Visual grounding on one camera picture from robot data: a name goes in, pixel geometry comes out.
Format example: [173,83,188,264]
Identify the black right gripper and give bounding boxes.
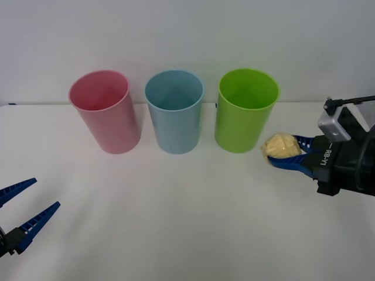
[268,134,366,196]

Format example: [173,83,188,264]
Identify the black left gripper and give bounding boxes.
[0,177,61,259]

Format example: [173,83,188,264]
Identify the yellow paper ball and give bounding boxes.
[260,132,302,165]

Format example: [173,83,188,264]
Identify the green plastic waste bin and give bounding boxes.
[214,68,280,153]

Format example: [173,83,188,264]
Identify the pink plastic waste bin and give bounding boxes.
[68,69,143,155]

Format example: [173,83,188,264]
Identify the pale blue plastic waste bin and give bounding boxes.
[144,69,204,155]

